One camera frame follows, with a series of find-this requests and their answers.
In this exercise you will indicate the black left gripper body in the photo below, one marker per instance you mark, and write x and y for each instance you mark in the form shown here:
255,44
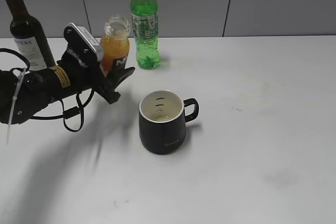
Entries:
82,79

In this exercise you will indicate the green plastic soda bottle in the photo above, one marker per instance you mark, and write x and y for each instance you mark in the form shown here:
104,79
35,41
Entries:
145,25

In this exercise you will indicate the NFC orange juice bottle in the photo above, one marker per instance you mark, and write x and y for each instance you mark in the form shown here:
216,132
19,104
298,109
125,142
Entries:
115,43

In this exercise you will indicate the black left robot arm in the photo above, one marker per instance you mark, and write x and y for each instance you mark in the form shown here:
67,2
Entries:
22,97

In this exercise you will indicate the dark red wine bottle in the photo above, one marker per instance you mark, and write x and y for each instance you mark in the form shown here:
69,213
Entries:
29,37

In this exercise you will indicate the black ceramic mug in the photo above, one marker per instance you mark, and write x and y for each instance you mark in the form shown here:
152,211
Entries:
162,120

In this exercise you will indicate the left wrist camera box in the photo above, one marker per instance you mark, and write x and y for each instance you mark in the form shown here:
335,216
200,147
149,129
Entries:
82,45

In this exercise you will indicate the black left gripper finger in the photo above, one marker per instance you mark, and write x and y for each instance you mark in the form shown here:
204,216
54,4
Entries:
115,77

